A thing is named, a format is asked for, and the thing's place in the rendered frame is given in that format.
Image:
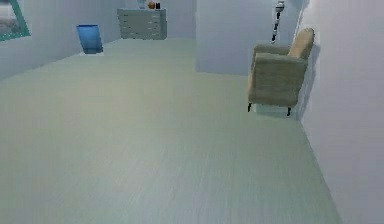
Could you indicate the orange ball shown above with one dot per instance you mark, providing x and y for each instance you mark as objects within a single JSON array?
[{"x": 151, "y": 5}]

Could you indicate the small black object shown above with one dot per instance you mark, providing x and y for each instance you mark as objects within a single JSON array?
[{"x": 157, "y": 5}]

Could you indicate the teal framed picture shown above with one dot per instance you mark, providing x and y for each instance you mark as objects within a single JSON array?
[{"x": 10, "y": 20}]

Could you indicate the beige armchair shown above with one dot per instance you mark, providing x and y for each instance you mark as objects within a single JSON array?
[{"x": 278, "y": 78}]

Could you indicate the blue bin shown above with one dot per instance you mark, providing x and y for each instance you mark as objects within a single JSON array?
[{"x": 89, "y": 38}]

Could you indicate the white floor lamp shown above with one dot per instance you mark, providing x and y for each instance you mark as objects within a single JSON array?
[{"x": 276, "y": 20}]

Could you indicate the grey chest of drawers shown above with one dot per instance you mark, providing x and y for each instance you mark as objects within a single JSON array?
[{"x": 142, "y": 24}]

